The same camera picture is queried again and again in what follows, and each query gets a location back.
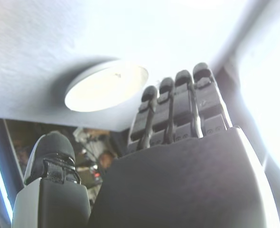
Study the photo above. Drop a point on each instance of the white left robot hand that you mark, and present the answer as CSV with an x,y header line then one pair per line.
x,y
178,185

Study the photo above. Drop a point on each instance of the white plate with black rim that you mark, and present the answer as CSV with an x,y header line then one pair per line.
x,y
102,88

